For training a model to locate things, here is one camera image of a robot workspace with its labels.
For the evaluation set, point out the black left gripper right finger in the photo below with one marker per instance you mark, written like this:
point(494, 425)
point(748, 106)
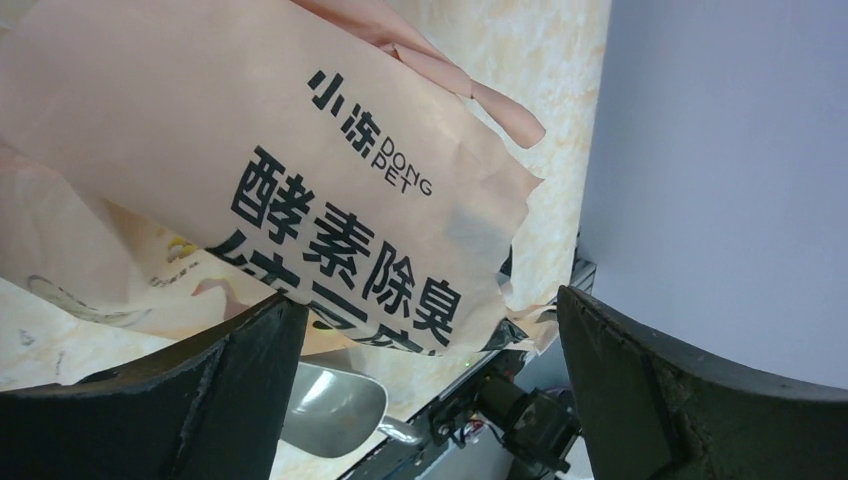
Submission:
point(652, 406)

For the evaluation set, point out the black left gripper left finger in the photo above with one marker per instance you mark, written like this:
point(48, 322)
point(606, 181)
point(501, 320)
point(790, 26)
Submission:
point(211, 406)

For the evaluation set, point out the grey metal litter scoop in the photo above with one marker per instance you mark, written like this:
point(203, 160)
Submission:
point(332, 412)

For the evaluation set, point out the pink cat litter bag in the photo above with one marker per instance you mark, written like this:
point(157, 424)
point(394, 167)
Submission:
point(324, 148)

